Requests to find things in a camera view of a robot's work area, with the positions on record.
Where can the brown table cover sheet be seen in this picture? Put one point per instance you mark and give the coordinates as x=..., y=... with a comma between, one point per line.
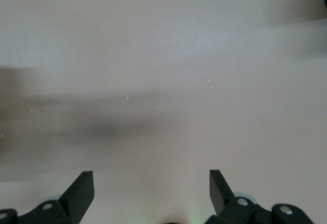
x=153, y=43

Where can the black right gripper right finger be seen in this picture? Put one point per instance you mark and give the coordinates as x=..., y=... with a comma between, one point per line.
x=227, y=208

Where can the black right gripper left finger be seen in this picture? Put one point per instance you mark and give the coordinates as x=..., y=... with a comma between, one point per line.
x=76, y=198

